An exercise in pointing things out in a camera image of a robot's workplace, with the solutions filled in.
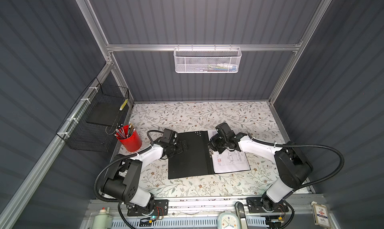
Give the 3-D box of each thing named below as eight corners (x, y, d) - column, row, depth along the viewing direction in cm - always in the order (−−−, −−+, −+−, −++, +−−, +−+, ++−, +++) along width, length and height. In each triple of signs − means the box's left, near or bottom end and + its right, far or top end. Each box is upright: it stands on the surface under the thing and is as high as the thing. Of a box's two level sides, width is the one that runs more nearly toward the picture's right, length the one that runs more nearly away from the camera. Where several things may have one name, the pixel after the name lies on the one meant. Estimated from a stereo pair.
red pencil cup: (124, 151, 96) (114, 138, 84) (128, 138, 102) (119, 125, 90) (140, 151, 96) (131, 138, 84) (143, 138, 102) (136, 125, 90)
